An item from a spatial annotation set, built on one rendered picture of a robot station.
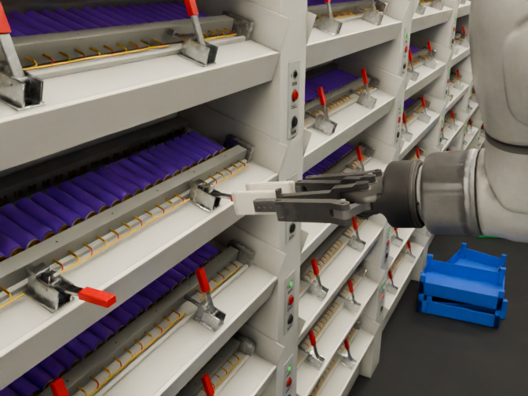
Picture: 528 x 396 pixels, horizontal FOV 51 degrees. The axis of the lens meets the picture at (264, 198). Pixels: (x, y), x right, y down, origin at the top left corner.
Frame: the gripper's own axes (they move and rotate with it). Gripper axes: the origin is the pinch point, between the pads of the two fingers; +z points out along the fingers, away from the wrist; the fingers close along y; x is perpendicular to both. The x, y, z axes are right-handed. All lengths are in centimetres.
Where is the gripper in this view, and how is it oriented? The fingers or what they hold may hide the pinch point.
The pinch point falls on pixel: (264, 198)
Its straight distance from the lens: 69.8
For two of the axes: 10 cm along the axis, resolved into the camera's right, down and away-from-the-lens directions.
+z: -8.7, 0.2, 5.0
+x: -1.8, -9.4, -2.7
